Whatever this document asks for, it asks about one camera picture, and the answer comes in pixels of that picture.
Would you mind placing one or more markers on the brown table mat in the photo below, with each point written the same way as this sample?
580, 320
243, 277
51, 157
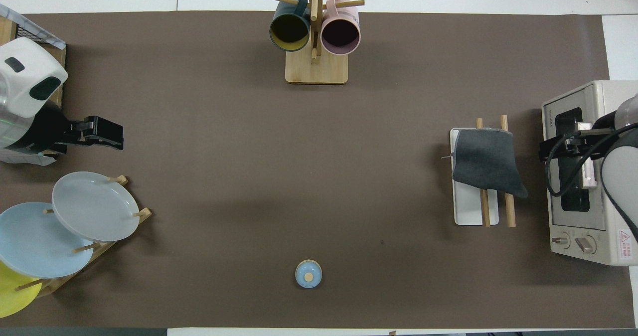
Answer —
349, 176

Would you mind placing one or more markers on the small blue round bell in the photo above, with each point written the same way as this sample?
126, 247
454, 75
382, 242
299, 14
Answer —
308, 274

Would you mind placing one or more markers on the wooden plate rack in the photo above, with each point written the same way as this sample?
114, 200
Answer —
144, 214

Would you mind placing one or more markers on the wooden mug tree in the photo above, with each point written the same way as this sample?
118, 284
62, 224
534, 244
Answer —
316, 72

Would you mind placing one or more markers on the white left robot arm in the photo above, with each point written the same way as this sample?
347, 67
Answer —
25, 77

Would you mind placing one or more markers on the cream toaster oven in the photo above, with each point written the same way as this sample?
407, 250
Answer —
568, 221

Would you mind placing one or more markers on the yellow plate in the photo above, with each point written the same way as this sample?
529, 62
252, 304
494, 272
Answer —
15, 298

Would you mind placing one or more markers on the wooden shelf box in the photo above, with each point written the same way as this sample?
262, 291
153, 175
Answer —
5, 27

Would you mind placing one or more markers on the grey plate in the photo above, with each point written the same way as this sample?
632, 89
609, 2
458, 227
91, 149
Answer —
94, 206

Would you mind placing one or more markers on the white wooden towel rack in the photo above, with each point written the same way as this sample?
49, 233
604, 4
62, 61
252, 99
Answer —
468, 211

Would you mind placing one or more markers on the pink mug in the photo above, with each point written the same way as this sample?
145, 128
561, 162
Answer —
340, 34

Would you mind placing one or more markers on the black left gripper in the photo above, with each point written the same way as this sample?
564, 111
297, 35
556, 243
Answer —
45, 129

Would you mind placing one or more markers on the light blue plate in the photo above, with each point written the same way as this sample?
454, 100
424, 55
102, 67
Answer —
35, 246

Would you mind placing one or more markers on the patterned white paper sheet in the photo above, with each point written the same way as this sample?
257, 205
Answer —
40, 160
55, 39

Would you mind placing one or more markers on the dark teal mug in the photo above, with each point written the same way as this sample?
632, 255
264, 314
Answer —
289, 32

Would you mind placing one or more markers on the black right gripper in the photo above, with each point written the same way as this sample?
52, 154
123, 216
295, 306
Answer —
585, 146

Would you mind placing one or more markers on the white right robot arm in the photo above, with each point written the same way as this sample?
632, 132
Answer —
623, 176

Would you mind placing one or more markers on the purple and grey towel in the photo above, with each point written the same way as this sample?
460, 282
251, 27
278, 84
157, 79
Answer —
486, 161

